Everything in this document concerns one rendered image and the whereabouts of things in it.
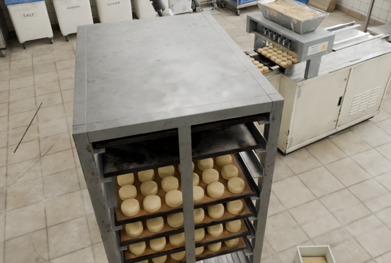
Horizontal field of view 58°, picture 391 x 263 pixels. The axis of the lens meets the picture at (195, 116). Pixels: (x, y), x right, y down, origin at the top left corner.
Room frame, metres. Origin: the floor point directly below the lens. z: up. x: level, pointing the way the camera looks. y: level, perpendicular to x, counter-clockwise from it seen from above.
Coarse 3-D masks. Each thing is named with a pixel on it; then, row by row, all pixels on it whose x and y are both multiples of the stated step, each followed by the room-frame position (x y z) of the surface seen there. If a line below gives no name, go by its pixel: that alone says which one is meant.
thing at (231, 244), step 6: (228, 240) 0.72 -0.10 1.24; (234, 240) 0.72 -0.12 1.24; (240, 240) 0.74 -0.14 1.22; (204, 246) 0.72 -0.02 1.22; (210, 246) 0.70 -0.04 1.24; (216, 246) 0.70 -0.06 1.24; (222, 246) 0.72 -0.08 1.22; (228, 246) 0.71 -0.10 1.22; (234, 246) 0.71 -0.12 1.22; (180, 252) 0.68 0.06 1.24; (198, 252) 0.68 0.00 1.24; (204, 252) 0.69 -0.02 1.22; (210, 252) 0.69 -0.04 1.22; (156, 258) 0.66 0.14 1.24; (162, 258) 0.66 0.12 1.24; (168, 258) 0.67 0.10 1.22; (174, 258) 0.67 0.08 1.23; (180, 258) 0.67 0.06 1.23
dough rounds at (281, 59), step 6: (264, 48) 2.92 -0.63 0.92; (270, 48) 2.93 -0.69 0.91; (276, 48) 2.91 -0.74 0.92; (264, 54) 2.82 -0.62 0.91; (270, 54) 2.80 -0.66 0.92; (276, 54) 2.80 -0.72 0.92; (282, 54) 2.79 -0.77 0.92; (276, 60) 2.68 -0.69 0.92; (282, 60) 2.69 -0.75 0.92; (288, 60) 2.68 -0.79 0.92; (294, 60) 2.67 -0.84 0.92; (282, 66) 2.60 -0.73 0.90
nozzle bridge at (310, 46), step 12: (252, 24) 3.04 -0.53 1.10; (264, 24) 2.85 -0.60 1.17; (276, 24) 2.81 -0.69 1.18; (264, 36) 2.89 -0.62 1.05; (276, 36) 2.82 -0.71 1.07; (288, 36) 2.58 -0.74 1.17; (300, 36) 2.56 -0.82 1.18; (312, 36) 2.56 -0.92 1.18; (324, 36) 2.55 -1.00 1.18; (288, 48) 2.63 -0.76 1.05; (300, 48) 2.46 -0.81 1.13; (312, 48) 2.48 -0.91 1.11; (324, 48) 2.54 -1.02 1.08; (300, 60) 2.44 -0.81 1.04; (312, 60) 2.50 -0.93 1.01; (312, 72) 2.51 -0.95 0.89
